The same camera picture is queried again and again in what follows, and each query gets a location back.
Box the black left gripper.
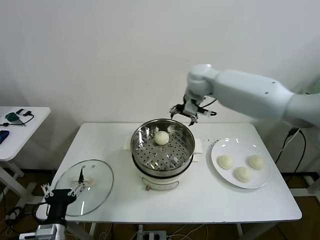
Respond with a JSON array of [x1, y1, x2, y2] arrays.
[[40, 168, 90, 222]]

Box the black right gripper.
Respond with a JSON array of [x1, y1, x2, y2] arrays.
[[169, 94, 202, 127]]

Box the white steamed baozi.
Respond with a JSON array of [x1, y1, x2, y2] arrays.
[[153, 130, 170, 146], [247, 154, 265, 170], [233, 166, 253, 183], [217, 154, 235, 170]]

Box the round glass lid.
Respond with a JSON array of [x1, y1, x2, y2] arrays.
[[53, 159, 115, 217]]

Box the white round plate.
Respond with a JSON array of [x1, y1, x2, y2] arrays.
[[206, 137, 272, 190]]

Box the white side table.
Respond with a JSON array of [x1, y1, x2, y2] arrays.
[[0, 106, 52, 208]]

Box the blue flat object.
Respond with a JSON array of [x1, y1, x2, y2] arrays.
[[0, 129, 11, 145]]

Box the small green device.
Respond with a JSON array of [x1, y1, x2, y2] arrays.
[[5, 112, 21, 123]]

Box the grey power strip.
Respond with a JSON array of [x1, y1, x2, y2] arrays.
[[136, 224, 168, 240]]

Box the pale green appliance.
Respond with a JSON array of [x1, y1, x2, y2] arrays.
[[309, 77, 320, 94]]

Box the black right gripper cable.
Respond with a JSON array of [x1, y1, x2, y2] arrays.
[[199, 96, 219, 109]]

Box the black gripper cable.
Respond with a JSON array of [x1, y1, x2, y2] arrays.
[[199, 96, 219, 109], [32, 203, 51, 226]]

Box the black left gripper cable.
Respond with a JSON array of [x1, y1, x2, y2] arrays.
[[32, 203, 51, 226]]

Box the steel steamer basket white handles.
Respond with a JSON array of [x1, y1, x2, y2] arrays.
[[123, 118, 203, 177]]

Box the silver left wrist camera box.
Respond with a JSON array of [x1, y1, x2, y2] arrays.
[[19, 224, 59, 240]]

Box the white table frame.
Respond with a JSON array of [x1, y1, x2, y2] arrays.
[[72, 221, 276, 240]]

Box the floor cable bundle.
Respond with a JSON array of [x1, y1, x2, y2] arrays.
[[3, 206, 25, 237]]

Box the black adapter with cable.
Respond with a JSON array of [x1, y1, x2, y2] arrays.
[[0, 108, 35, 127]]

